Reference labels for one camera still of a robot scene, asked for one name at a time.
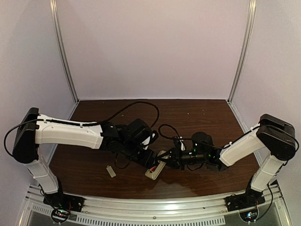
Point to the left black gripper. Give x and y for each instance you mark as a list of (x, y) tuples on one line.
[(150, 159)]

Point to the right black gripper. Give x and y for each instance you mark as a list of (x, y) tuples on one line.
[(173, 159)]

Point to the white remote control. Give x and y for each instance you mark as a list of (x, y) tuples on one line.
[(154, 172)]

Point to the grey battery cover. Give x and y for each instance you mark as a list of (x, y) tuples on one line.
[(111, 171)]

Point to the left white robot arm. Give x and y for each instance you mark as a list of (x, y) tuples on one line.
[(37, 129)]

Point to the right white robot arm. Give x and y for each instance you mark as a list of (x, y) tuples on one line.
[(272, 133)]

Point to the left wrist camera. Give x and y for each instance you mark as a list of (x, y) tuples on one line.
[(150, 140)]

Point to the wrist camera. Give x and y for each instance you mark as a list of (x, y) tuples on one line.
[(179, 143), (150, 140)]

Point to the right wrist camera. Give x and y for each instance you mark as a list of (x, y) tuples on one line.
[(179, 143)]

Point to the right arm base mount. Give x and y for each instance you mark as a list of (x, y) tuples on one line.
[(246, 204)]

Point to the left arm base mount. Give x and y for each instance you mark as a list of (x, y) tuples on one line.
[(63, 205)]

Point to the left aluminium frame post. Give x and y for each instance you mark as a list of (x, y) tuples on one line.
[(61, 48)]

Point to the aluminium frame post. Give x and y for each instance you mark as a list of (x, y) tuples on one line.
[(251, 14), (61, 48)]

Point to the right aluminium frame post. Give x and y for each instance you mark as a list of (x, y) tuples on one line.
[(251, 14)]

